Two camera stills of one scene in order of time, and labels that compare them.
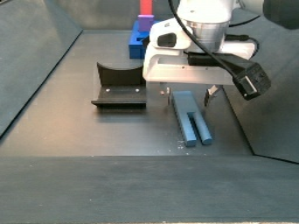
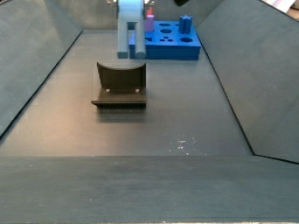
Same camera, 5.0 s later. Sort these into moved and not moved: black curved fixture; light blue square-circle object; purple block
Moved: light blue square-circle object
Not moved: purple block; black curved fixture
